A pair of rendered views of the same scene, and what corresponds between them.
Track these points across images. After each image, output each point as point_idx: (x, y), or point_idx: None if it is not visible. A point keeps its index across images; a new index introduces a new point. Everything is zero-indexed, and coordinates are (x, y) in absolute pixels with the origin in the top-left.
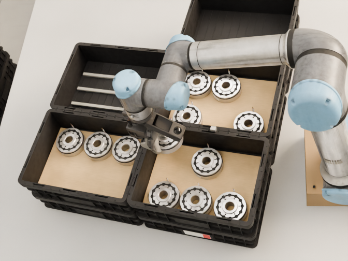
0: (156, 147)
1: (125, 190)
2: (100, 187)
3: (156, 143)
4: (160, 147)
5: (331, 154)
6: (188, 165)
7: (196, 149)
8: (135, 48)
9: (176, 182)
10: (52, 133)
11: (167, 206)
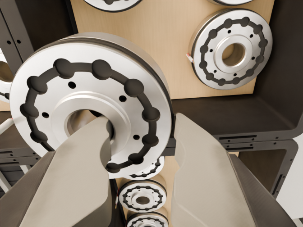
0: (227, 171)
1: (266, 148)
2: None
3: (217, 201)
4: (165, 126)
5: None
6: (130, 22)
7: (80, 17)
8: None
9: (178, 38)
10: None
11: (264, 34)
